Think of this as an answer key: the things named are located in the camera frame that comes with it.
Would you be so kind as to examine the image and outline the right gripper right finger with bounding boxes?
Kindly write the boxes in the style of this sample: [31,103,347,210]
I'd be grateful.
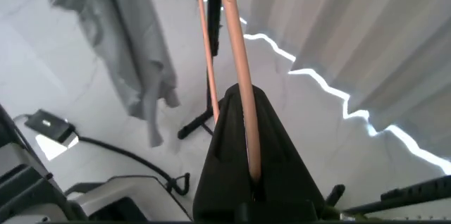
[252,83,326,222]

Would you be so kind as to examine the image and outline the black cable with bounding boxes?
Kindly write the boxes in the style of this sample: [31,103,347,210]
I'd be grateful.
[75,135,192,197]

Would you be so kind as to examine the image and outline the pink clothes hanger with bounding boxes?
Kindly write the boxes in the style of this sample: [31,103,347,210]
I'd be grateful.
[192,0,262,184]

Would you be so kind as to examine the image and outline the pale grey shorts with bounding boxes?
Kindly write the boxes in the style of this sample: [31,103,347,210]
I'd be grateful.
[47,0,181,148]

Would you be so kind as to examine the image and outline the black clothes rack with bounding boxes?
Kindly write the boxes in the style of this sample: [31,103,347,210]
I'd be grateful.
[177,0,451,218]

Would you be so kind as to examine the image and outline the white curtain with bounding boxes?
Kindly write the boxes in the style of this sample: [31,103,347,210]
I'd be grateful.
[154,0,451,168]

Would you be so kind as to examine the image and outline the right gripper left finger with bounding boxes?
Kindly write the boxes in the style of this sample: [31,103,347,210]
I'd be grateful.
[192,82,255,222]

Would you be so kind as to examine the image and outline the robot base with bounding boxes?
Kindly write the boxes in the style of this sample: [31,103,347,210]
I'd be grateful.
[0,103,194,224]

